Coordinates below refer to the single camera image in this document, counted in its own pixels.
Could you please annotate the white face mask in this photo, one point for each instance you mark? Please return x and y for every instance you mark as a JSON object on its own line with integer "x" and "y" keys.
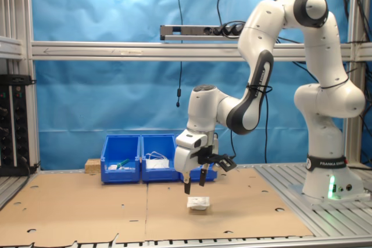
{"x": 157, "y": 164}

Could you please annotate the aluminium frame post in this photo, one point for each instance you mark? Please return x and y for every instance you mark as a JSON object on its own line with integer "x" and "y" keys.
{"x": 352, "y": 143}
{"x": 20, "y": 12}

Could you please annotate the blue bin with masks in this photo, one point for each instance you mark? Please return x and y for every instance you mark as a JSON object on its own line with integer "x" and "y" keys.
{"x": 160, "y": 175}

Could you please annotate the loose green tube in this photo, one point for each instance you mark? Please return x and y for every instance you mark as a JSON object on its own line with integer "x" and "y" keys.
{"x": 124, "y": 163}

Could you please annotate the blue bin with tubes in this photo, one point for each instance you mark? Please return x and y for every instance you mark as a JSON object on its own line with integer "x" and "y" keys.
{"x": 119, "y": 176}

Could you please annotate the brown cardboard sheet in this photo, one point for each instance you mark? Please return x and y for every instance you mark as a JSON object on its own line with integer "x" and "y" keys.
{"x": 72, "y": 207}
{"x": 247, "y": 216}

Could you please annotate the long printed white packet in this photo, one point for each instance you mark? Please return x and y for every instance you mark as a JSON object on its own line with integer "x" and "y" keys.
{"x": 112, "y": 167}

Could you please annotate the chipboard block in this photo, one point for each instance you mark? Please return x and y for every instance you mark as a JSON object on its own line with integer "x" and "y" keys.
{"x": 93, "y": 166}

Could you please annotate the black equipment rack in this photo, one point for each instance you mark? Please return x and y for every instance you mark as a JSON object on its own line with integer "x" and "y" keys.
{"x": 17, "y": 129}

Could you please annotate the printed white cotton packet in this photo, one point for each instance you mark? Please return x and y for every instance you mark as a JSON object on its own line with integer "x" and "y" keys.
{"x": 198, "y": 202}

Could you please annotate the horizontal aluminium beam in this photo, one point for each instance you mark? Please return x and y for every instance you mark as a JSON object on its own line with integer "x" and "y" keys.
{"x": 116, "y": 52}

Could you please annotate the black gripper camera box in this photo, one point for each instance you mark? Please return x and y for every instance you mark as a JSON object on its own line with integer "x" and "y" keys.
{"x": 225, "y": 162}

